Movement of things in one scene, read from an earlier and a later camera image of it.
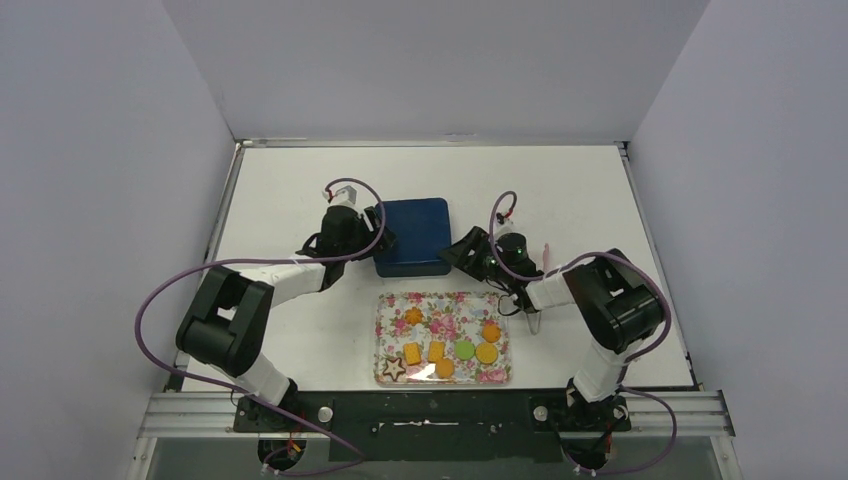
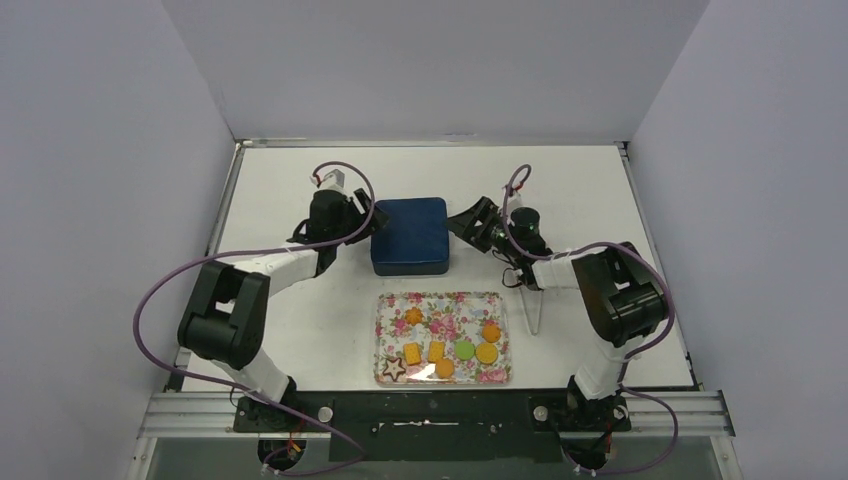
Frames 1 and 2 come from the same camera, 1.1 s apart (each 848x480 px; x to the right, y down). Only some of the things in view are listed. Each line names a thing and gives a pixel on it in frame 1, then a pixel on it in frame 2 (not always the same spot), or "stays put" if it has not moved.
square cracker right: (436, 350) stays put
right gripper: (477, 248) → (486, 227)
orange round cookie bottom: (445, 368) stays put
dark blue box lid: (421, 228) stays put
